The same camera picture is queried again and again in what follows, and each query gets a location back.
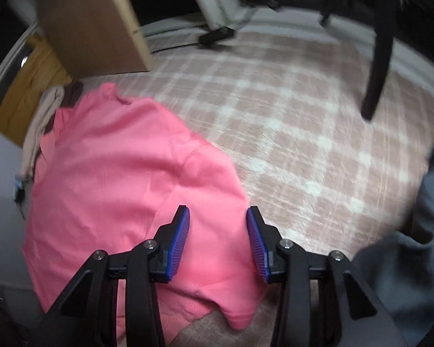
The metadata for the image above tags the cream folded garment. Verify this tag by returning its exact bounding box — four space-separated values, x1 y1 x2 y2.
20 87 66 181

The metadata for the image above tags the checked beige mat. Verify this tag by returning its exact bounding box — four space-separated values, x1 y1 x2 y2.
76 31 434 347

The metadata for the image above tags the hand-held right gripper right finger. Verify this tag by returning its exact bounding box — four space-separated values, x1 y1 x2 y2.
246 206 407 347

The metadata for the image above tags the light brown board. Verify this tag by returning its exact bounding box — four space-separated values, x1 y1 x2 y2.
36 0 156 80

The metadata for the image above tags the pine plank panel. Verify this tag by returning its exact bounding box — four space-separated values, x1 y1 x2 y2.
0 34 75 147

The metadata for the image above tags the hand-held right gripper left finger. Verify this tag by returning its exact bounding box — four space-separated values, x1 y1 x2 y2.
45 205 191 347

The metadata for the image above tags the pink shirt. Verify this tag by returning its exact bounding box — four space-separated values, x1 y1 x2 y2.
22 83 266 347

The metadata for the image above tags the brown folded garment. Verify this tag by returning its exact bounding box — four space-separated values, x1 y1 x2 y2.
43 82 84 134

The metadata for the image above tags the white power strip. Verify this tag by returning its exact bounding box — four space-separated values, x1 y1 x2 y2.
14 174 27 200

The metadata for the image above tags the black power brick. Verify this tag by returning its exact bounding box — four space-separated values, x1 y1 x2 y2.
199 27 236 47

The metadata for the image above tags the grey garment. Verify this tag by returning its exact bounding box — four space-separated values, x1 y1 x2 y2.
351 173 434 347

